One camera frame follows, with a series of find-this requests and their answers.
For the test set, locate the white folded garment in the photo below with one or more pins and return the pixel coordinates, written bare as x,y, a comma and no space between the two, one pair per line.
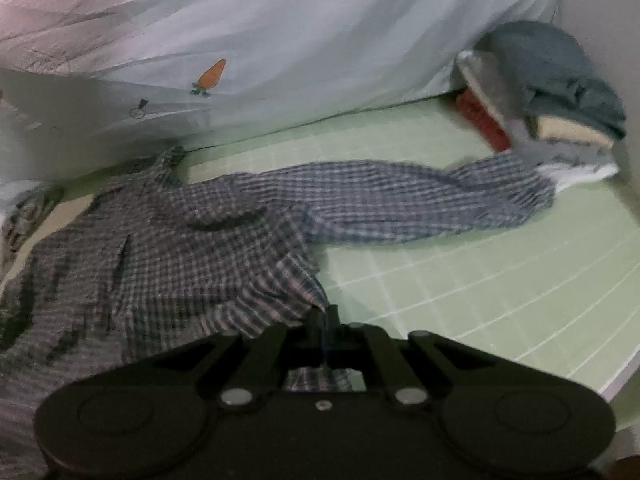
575,165

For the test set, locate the green grid bed sheet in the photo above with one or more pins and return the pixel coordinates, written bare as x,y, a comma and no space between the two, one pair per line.
475,285

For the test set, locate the blue checked shirt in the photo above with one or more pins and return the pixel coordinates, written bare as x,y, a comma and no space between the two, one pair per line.
200,250

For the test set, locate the carrot print quilt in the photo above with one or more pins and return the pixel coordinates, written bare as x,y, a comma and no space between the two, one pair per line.
300,35

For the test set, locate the beige folded garment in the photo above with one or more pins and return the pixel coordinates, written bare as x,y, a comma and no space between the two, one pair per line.
570,132

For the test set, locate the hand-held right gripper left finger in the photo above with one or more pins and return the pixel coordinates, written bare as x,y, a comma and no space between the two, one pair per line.
316,331

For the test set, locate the dark teal folded garment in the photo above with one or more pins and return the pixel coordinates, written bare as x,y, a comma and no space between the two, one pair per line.
555,70

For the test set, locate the grey folded garment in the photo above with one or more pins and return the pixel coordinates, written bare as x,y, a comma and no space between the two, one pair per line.
492,85

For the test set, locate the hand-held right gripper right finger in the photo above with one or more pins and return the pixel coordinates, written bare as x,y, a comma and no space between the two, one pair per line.
334,334

